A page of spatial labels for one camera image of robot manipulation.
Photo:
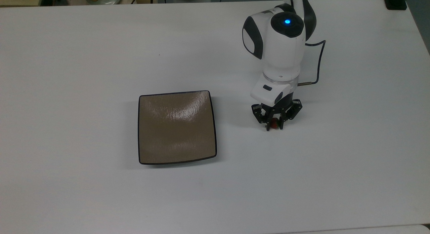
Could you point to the square brown ceramic plate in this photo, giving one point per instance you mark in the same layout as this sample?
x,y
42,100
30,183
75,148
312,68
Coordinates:
x,y
176,128

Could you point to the small red green strawberry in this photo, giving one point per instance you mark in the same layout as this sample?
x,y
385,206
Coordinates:
x,y
275,124

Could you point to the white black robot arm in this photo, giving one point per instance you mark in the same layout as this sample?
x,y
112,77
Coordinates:
x,y
282,52

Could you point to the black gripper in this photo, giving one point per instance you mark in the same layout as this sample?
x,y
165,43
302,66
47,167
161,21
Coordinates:
x,y
277,109

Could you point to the black stand base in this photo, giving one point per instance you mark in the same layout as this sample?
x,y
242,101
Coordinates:
x,y
395,1

